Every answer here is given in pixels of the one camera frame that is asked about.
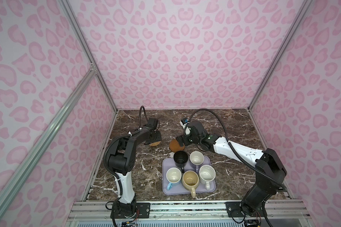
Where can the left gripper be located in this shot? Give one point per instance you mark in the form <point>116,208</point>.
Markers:
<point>159,137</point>

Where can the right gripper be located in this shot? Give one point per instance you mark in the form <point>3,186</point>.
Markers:
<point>186,143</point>

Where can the woven rattan round coaster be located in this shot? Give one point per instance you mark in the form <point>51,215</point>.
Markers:
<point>155,143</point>

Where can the brown wooden round coaster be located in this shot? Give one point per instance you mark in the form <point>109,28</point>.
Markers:
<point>174,146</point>

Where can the black mug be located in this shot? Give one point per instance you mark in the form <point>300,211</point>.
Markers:
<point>180,158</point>

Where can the white mug lavender outside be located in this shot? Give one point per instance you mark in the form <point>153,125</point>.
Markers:
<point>196,159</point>

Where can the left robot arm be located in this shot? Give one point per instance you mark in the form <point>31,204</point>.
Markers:
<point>119,159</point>

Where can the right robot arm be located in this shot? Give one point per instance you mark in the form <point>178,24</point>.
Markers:
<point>269,170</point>

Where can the yellow beige mug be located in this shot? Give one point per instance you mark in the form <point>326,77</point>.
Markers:
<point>190,181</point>

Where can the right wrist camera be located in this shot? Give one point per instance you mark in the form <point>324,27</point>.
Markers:
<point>184,122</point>

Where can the white mug blue handle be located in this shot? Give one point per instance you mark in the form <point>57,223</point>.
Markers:
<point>173,176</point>

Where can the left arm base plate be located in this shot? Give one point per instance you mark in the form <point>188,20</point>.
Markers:
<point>130,211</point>

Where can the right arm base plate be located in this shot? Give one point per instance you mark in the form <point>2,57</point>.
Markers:
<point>237,209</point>

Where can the aluminium front rail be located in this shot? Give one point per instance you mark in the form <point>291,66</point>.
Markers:
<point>280,213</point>

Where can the aluminium frame diagonal beam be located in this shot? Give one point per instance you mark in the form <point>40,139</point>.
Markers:
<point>20,176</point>

